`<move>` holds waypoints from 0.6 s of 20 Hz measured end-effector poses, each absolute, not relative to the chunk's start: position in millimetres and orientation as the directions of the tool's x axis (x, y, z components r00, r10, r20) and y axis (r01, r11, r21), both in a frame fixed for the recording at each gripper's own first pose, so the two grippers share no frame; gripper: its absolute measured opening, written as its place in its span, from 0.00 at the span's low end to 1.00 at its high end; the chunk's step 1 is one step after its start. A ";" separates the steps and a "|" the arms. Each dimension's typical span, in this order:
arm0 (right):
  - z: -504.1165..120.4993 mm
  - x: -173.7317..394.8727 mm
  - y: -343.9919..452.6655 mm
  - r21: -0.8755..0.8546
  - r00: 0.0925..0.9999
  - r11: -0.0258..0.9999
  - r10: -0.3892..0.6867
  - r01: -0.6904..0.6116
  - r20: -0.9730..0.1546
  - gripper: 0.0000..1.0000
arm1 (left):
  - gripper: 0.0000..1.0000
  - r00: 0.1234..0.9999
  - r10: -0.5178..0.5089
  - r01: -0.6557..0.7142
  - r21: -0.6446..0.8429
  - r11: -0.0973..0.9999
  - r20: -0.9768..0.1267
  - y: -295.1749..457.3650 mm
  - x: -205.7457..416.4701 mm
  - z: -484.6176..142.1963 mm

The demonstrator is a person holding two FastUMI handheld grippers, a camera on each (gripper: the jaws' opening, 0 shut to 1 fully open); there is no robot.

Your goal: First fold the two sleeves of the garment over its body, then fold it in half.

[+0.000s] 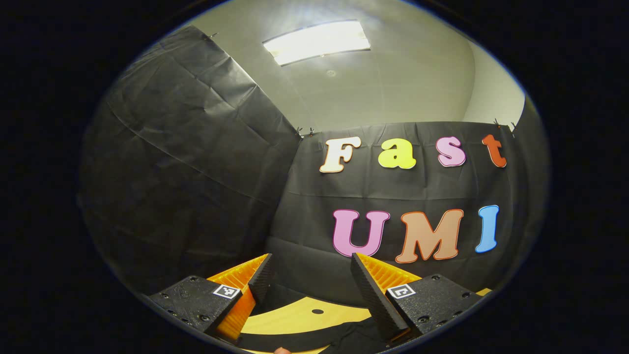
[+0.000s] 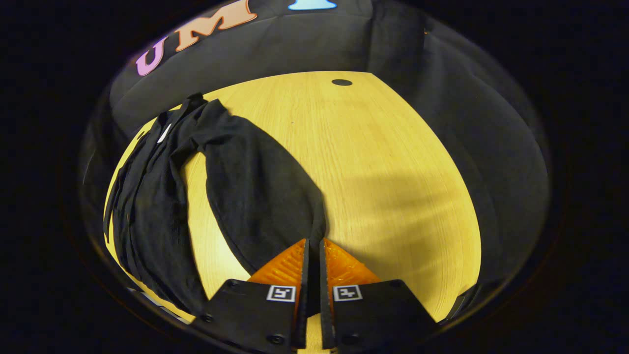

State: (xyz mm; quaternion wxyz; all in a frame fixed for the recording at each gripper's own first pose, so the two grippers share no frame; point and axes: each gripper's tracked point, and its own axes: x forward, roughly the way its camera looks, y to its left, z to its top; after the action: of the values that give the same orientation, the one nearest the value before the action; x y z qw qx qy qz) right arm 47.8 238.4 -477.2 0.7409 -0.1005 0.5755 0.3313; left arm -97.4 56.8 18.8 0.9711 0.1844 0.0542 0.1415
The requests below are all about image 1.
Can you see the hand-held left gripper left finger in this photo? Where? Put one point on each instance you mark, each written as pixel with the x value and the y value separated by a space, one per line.
pixel 263 280

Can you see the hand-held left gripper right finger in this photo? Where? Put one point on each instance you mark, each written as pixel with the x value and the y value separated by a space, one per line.
pixel 373 300

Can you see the black button shirt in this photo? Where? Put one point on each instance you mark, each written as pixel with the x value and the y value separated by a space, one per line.
pixel 304 340

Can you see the black backdrop cloth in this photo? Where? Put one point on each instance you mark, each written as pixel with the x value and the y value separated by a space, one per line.
pixel 196 172

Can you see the rectangular ceiling light panel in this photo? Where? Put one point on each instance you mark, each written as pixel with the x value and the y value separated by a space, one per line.
pixel 317 42

